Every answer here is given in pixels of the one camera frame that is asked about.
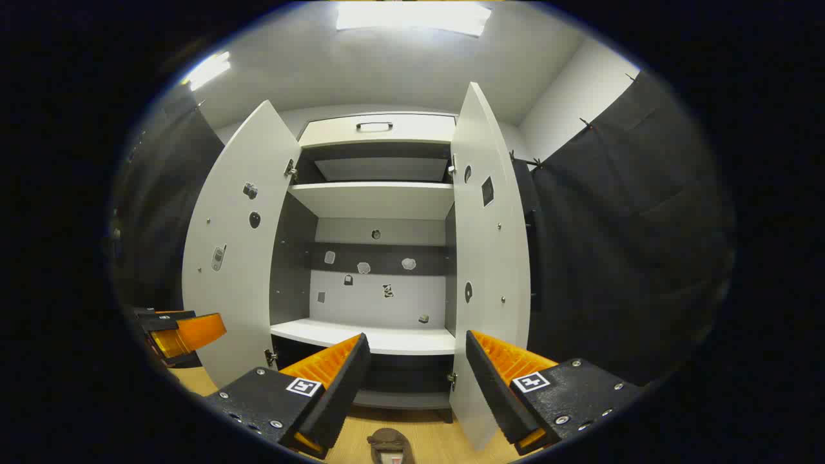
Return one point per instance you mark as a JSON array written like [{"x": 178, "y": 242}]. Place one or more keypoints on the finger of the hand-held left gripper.
[
  {"x": 167, "y": 314},
  {"x": 193, "y": 332}
]

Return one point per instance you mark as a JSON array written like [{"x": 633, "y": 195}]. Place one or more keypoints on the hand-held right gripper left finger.
[{"x": 341, "y": 386}]

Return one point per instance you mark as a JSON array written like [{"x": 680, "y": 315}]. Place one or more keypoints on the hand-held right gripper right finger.
[{"x": 493, "y": 393}]

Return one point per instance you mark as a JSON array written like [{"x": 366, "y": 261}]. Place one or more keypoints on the white shoe cabinet door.
[
  {"x": 238, "y": 290},
  {"x": 490, "y": 258}
]

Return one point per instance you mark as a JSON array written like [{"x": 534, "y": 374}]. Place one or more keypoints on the white shoe cabinet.
[{"x": 380, "y": 338}]

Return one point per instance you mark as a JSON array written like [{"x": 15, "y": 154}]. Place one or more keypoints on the brown fuzzy shoe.
[{"x": 387, "y": 441}]

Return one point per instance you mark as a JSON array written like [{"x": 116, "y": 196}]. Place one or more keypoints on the metal door hinge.
[
  {"x": 271, "y": 356},
  {"x": 452, "y": 380},
  {"x": 291, "y": 171},
  {"x": 452, "y": 166}
]

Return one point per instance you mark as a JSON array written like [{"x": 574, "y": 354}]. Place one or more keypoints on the white cabinet drawer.
[{"x": 335, "y": 132}]

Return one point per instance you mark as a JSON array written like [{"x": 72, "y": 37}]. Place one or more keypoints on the ceiling light panel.
[
  {"x": 412, "y": 16},
  {"x": 207, "y": 69}
]

